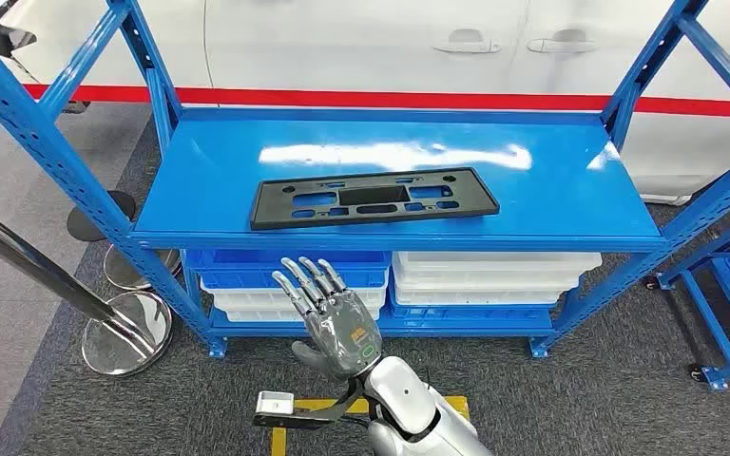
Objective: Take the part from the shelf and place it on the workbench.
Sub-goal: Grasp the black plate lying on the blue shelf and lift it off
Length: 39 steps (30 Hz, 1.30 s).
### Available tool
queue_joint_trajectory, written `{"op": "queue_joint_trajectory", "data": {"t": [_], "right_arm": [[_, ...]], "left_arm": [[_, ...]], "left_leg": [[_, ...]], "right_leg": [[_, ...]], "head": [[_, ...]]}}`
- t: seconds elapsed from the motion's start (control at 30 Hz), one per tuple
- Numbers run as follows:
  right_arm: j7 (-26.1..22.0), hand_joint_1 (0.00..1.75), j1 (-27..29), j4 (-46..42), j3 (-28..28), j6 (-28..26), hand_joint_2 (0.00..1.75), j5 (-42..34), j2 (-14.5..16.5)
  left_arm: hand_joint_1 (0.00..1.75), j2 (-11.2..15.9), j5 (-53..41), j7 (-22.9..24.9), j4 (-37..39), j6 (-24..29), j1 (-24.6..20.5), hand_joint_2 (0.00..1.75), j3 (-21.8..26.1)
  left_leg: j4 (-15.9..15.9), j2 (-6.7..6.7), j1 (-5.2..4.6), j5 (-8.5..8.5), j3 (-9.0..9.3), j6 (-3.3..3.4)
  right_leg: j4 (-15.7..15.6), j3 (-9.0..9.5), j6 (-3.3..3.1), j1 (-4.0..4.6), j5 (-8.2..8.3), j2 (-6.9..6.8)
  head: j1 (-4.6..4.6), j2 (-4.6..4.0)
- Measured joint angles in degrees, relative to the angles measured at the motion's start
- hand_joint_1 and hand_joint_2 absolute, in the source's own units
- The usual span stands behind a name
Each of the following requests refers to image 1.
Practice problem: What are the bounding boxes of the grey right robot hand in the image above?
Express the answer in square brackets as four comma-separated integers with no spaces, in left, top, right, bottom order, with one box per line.
[271,256,384,383]

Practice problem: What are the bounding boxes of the black plastic frame part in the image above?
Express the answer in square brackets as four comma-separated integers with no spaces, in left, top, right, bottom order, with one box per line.
[249,167,501,232]

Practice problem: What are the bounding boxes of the blue metal shelf rack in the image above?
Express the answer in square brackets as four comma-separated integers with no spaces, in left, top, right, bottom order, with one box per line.
[0,0,730,360]

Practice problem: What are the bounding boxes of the white plastic crate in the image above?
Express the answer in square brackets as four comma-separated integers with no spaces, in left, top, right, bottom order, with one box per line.
[393,251,603,278]
[393,272,584,294]
[201,279,389,311]
[222,306,384,323]
[394,286,565,308]

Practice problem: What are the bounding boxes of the white car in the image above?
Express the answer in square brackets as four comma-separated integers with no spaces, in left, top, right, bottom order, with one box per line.
[0,0,730,206]

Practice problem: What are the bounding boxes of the blue wheeled rack cart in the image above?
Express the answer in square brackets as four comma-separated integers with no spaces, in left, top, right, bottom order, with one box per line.
[644,204,730,392]

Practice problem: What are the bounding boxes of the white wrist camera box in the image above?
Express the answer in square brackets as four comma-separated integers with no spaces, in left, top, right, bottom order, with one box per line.
[255,390,295,417]

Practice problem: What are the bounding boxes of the chrome stanchion post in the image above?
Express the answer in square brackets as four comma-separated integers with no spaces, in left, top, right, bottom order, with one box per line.
[0,193,174,377]
[103,243,183,292]

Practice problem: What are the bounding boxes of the black stanchion post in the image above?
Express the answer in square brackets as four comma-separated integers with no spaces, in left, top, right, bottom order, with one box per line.
[66,190,138,243]

